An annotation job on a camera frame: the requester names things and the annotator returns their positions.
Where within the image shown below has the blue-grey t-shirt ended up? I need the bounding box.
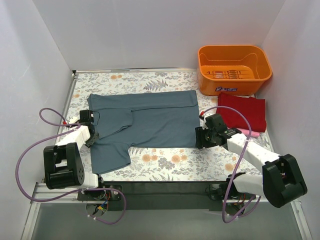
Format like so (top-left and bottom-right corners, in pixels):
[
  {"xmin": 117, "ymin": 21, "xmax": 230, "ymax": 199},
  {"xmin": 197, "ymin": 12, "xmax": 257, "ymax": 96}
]
[{"xmin": 87, "ymin": 90, "xmax": 200, "ymax": 174}]

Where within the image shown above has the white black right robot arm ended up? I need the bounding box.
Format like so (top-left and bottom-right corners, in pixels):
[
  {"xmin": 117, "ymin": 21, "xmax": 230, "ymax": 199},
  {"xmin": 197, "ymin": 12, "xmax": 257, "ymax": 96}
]
[{"xmin": 195, "ymin": 114, "xmax": 308, "ymax": 208}]

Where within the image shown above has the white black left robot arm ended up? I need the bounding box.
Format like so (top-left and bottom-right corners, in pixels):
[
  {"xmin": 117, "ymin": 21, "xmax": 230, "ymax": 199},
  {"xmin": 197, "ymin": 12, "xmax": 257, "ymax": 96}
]
[{"xmin": 43, "ymin": 110, "xmax": 102, "ymax": 190}]

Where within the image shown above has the pink folded t-shirt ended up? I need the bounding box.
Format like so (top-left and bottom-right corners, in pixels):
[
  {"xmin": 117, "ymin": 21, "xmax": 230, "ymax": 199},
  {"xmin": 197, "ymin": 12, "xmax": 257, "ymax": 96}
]
[{"xmin": 237, "ymin": 128, "xmax": 260, "ymax": 138}]

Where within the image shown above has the red folded t-shirt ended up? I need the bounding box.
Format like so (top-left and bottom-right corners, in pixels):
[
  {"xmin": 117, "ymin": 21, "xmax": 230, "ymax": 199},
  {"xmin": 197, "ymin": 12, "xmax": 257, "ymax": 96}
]
[{"xmin": 216, "ymin": 93, "xmax": 267, "ymax": 133}]

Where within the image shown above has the orange plastic basket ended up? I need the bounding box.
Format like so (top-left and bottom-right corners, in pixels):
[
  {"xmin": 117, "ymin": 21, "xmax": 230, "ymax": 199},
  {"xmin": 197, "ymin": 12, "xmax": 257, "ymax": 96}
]
[{"xmin": 197, "ymin": 45, "xmax": 272, "ymax": 96}]

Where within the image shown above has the floral patterned table mat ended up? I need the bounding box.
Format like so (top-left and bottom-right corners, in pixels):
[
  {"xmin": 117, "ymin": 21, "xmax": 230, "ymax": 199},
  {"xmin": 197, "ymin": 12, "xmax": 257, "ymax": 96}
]
[{"xmin": 49, "ymin": 70, "xmax": 286, "ymax": 182}]

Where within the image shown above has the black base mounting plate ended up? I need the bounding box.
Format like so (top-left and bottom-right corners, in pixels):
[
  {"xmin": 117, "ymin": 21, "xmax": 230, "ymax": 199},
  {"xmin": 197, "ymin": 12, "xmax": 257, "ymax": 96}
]
[{"xmin": 77, "ymin": 181, "xmax": 228, "ymax": 212}]

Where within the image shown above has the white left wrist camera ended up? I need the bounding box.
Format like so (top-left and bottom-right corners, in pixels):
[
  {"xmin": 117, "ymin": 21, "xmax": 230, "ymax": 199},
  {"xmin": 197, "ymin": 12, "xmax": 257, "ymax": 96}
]
[{"xmin": 62, "ymin": 116, "xmax": 79, "ymax": 125}]

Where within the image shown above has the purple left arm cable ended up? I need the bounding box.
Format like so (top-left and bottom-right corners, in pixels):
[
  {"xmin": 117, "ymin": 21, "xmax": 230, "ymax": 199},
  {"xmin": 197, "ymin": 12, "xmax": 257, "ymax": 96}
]
[{"xmin": 15, "ymin": 107, "xmax": 127, "ymax": 225}]

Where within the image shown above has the aluminium frame rail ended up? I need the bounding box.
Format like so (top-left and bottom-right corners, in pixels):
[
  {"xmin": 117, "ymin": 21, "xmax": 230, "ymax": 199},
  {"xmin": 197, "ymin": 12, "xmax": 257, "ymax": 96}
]
[{"xmin": 21, "ymin": 71, "xmax": 312, "ymax": 240}]

